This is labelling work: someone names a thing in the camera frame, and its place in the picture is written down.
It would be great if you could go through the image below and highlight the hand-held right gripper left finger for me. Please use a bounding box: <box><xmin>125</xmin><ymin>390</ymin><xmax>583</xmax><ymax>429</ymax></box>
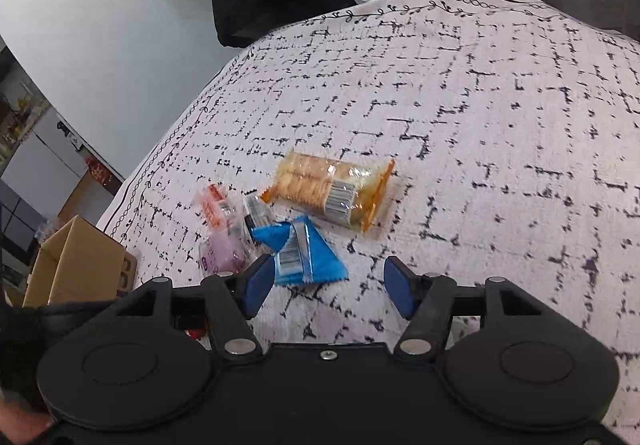
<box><xmin>106</xmin><ymin>253</ymin><xmax>277</xmax><ymax>362</ymax></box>

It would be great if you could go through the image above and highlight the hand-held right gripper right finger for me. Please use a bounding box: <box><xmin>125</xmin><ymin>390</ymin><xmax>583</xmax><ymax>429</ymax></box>
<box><xmin>383</xmin><ymin>255</ymin><xmax>552</xmax><ymax>362</ymax></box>

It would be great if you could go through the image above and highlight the blue triangular snack packet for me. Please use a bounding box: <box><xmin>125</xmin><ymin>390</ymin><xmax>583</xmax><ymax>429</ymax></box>
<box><xmin>249</xmin><ymin>216</ymin><xmax>350</xmax><ymax>287</ymax></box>

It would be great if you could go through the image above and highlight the brown cardboard box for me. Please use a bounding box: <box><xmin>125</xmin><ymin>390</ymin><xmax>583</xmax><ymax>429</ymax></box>
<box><xmin>22</xmin><ymin>216</ymin><xmax>137</xmax><ymax>309</ymax></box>

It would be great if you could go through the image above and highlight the person's left hand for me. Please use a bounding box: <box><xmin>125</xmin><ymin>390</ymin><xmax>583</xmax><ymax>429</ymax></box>
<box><xmin>0</xmin><ymin>397</ymin><xmax>53</xmax><ymax>445</ymax></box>

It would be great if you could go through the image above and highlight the small pink purple packet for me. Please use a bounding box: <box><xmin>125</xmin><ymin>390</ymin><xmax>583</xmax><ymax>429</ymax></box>
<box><xmin>198</xmin><ymin>224</ymin><xmax>252</xmax><ymax>275</ymax></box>

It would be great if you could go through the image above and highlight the small dark clear packet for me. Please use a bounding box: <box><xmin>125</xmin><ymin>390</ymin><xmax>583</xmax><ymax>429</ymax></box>
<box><xmin>242</xmin><ymin>195</ymin><xmax>274</xmax><ymax>232</ymax></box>

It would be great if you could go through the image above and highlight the small orange pink packet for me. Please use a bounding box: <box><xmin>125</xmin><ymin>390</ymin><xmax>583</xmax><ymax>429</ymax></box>
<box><xmin>197</xmin><ymin>184</ymin><xmax>237</xmax><ymax>229</ymax></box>

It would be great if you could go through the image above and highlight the orange cracker packet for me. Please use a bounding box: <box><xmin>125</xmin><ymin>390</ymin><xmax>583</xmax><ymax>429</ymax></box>
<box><xmin>259</xmin><ymin>150</ymin><xmax>396</xmax><ymax>233</ymax></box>

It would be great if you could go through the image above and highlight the printed blanket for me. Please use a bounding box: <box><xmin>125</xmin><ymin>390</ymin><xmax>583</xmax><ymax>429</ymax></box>
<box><xmin>95</xmin><ymin>0</ymin><xmax>640</xmax><ymax>445</ymax></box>

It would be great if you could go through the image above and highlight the white kitchen base cabinet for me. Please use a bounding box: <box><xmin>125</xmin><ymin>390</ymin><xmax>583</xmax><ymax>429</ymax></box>
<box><xmin>0</xmin><ymin>105</ymin><xmax>85</xmax><ymax>207</ymax></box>

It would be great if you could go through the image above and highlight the red brown carton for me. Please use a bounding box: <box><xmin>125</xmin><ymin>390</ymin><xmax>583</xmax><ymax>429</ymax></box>
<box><xmin>84</xmin><ymin>156</ymin><xmax>124</xmax><ymax>187</ymax></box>

